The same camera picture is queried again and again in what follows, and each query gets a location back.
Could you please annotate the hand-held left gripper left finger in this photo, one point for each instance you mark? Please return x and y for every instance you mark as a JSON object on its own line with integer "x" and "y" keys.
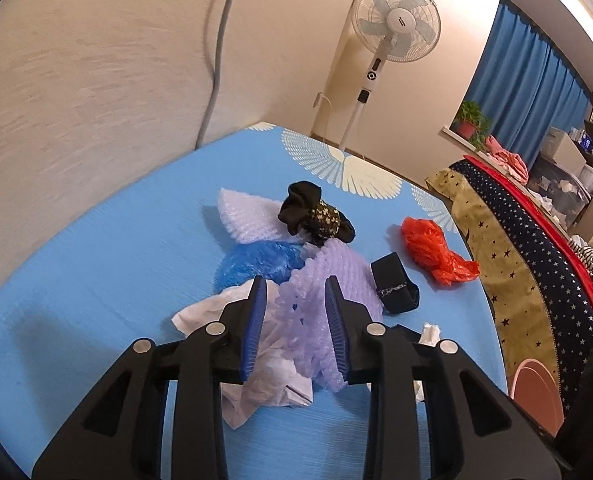
{"x": 254, "y": 325}

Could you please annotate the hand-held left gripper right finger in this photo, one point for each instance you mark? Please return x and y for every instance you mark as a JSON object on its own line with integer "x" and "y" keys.
{"x": 335, "y": 330}

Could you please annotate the purple foam wrap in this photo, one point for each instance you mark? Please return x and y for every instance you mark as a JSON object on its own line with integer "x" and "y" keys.
{"x": 306, "y": 300}

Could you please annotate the white paper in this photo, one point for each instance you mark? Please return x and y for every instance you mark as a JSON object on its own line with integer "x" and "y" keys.
{"x": 276, "y": 380}

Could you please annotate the red plastic bag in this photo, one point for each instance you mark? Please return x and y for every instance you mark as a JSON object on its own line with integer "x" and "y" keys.
{"x": 426, "y": 242}

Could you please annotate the blue plastic bag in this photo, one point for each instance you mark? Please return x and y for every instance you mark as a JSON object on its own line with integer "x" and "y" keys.
{"x": 256, "y": 260}

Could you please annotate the black elastic band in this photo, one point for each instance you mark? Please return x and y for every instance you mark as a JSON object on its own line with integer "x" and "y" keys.
{"x": 391, "y": 275}

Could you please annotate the small white tissue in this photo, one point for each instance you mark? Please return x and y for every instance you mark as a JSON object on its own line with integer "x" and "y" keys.
{"x": 429, "y": 334}

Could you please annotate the white bubble wrap sheet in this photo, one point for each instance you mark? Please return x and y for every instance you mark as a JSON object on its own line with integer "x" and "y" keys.
{"x": 246, "y": 215}

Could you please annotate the black floral scrunchie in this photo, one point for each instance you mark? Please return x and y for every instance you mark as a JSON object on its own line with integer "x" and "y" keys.
{"x": 301, "y": 210}

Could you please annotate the star-print blanket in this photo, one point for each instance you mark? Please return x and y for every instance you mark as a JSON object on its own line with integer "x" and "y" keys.
{"x": 526, "y": 250}

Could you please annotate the pink clothing pile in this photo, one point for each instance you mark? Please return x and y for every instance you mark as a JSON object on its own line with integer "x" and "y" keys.
{"x": 506, "y": 160}

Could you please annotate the potted green plant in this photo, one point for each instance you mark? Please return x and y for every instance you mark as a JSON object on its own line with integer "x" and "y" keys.
{"x": 469, "y": 117}

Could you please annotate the clear storage bin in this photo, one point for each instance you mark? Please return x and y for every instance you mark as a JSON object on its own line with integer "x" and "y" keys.
{"x": 563, "y": 195}

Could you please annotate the cardboard box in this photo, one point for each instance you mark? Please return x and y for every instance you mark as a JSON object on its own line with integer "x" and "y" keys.
{"x": 561, "y": 150}

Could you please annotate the blue curtain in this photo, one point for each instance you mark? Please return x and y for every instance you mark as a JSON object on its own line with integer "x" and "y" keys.
{"x": 521, "y": 85}

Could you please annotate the white standing fan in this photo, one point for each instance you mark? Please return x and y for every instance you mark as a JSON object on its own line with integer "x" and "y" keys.
{"x": 399, "y": 20}

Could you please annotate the white wall outlet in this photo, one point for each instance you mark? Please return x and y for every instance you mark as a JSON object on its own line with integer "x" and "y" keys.
{"x": 319, "y": 99}

